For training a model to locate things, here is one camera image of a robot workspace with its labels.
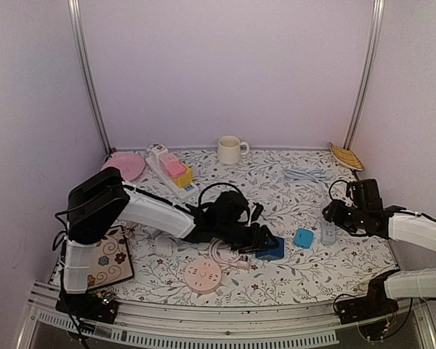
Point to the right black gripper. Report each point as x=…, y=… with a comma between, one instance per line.
x=335, y=214

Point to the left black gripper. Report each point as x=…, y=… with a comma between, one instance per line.
x=259, y=241

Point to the light blue power strip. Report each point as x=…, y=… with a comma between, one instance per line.
x=328, y=233

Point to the dark blue cube adapter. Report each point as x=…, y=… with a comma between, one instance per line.
x=272, y=254

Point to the cyan plug adapter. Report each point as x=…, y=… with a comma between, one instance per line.
x=303, y=238

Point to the pink round socket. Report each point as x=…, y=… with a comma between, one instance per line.
x=203, y=276

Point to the white power strip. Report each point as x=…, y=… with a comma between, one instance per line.
x=190, y=191

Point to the white plug adapter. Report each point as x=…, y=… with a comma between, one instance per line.
x=164, y=246

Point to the yellow cube adapter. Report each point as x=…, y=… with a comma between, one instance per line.
x=185, y=179

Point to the light pink plug adapter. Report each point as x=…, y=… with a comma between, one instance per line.
x=167, y=159

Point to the white cartoon plug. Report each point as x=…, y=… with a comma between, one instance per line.
x=157, y=150

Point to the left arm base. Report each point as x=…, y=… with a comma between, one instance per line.
x=100, y=307

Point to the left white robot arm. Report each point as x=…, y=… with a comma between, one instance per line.
x=97, y=203

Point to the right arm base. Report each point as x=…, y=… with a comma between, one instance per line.
x=351, y=309

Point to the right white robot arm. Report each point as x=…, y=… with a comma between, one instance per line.
x=413, y=237

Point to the yellow leaf dish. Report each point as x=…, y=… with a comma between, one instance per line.
x=346, y=158

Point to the cream mug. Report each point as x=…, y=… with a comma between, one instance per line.
x=230, y=149

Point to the floral square coaster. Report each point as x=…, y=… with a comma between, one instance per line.
x=111, y=261

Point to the pink plate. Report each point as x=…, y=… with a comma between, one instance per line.
x=130, y=165

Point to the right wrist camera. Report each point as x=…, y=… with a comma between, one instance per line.
x=365, y=195

